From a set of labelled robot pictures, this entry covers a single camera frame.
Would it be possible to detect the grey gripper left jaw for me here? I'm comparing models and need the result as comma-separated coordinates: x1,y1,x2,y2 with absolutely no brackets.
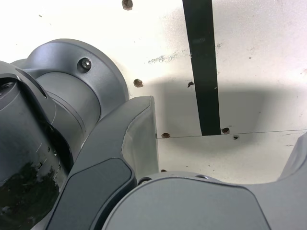
45,95,160,230

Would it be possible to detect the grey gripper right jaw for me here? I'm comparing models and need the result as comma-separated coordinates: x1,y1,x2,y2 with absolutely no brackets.
102,130,307,230

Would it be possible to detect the black tape strip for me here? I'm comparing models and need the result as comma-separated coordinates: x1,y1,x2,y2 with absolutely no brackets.
182,0,223,137

